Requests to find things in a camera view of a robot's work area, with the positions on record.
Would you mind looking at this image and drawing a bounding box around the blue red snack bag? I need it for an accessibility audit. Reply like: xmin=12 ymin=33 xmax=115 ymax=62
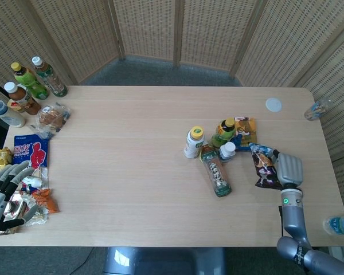
xmin=11 ymin=133 xmax=51 ymax=174

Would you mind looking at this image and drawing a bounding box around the green tea bottle brown cap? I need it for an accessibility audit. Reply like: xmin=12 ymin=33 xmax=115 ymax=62
xmin=199 ymin=144 xmax=233 ymax=198

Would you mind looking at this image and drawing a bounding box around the brown tea bottle white cap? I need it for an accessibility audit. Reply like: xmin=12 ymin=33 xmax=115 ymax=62
xmin=3 ymin=81 xmax=42 ymax=116

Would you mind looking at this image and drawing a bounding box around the cream bottle grey cap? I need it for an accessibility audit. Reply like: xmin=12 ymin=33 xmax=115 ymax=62
xmin=0 ymin=99 xmax=26 ymax=129

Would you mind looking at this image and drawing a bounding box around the silver crinkled snack packet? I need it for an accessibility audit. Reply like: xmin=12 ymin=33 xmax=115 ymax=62
xmin=5 ymin=190 xmax=50 ymax=227

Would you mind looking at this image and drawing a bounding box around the white round lid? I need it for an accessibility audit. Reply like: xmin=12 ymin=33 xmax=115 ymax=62
xmin=265 ymin=97 xmax=283 ymax=113

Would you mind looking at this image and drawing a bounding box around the green bottle yellow black cap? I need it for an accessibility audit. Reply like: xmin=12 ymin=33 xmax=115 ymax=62
xmin=210 ymin=117 xmax=237 ymax=149

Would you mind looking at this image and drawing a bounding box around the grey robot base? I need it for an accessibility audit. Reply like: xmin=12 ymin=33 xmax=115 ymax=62
xmin=103 ymin=246 xmax=227 ymax=275

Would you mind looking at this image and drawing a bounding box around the yellow orange snack packet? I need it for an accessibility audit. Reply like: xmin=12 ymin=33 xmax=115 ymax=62
xmin=234 ymin=116 xmax=258 ymax=144

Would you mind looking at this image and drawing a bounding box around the green tea bottle white cap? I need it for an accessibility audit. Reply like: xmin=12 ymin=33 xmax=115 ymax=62
xmin=31 ymin=56 xmax=68 ymax=98

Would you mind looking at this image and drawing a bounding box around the bread in clear wrapper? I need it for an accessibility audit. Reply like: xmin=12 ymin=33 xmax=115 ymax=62
xmin=28 ymin=102 xmax=72 ymax=140

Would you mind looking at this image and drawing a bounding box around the dark purple snack packet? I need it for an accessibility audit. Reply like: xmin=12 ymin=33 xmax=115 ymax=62
xmin=249 ymin=143 xmax=284 ymax=190

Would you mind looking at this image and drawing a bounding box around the white bottle yellow cap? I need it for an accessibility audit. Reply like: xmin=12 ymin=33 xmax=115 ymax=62
xmin=183 ymin=125 xmax=205 ymax=159

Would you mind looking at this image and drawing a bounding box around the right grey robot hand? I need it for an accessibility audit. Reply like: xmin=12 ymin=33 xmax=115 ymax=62
xmin=265 ymin=148 xmax=304 ymax=190

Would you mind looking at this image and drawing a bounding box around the bamboo folding screen panel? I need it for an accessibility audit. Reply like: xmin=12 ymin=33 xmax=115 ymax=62
xmin=176 ymin=0 xmax=268 ymax=73
xmin=232 ymin=0 xmax=344 ymax=87
xmin=31 ymin=0 xmax=126 ymax=85
xmin=108 ymin=0 xmax=185 ymax=67
xmin=295 ymin=28 xmax=344 ymax=215
xmin=0 ymin=0 xmax=78 ymax=100

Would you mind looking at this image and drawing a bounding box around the clear empty plastic bottle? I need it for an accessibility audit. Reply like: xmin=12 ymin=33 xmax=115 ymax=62
xmin=303 ymin=97 xmax=333 ymax=121

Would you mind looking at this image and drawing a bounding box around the white clear snack packet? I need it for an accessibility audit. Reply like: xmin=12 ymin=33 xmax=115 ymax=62
xmin=20 ymin=167 xmax=50 ymax=196

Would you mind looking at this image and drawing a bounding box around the water bottle blue label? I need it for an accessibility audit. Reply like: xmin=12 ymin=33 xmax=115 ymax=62
xmin=323 ymin=216 xmax=344 ymax=236

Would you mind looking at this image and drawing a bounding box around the thin floor cable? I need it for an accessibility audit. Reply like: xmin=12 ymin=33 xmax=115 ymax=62
xmin=71 ymin=247 xmax=96 ymax=275

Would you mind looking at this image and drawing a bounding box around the small bottle white cap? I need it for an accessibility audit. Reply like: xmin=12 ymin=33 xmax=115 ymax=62
xmin=217 ymin=142 xmax=237 ymax=163

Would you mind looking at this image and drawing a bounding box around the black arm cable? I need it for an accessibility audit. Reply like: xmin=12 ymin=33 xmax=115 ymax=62
xmin=277 ymin=205 xmax=285 ymax=238

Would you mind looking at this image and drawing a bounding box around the light green bottle yellow cap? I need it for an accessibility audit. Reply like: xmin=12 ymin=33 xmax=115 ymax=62
xmin=10 ymin=62 xmax=50 ymax=100

